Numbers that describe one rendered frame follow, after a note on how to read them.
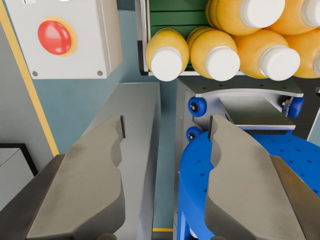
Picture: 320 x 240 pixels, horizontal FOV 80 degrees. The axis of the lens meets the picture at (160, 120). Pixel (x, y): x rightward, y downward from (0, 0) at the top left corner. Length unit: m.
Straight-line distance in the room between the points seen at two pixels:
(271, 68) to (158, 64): 0.14
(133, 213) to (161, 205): 1.69
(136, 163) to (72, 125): 1.16
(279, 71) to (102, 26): 0.22
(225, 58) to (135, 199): 0.43
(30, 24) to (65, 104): 1.41
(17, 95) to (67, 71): 1.58
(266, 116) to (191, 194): 0.20
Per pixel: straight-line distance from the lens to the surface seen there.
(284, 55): 0.28
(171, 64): 0.25
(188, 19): 0.44
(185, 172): 0.32
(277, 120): 0.39
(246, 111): 0.40
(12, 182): 1.98
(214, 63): 0.25
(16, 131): 2.05
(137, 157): 0.68
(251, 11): 0.26
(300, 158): 0.42
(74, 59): 0.27
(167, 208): 2.26
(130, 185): 0.59
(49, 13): 0.27
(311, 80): 1.52
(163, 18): 0.44
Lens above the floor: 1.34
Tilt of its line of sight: 61 degrees down
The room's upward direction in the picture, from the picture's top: 175 degrees counter-clockwise
